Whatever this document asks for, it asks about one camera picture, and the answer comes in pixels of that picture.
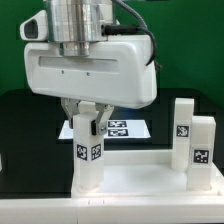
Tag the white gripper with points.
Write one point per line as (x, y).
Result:
(116, 72)

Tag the white desk tabletop tray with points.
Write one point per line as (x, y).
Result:
(145, 173)

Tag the white marker sheet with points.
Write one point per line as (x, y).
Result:
(117, 129)

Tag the white L-shaped fence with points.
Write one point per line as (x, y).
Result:
(114, 210)

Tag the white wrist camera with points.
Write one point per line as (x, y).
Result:
(35, 28)

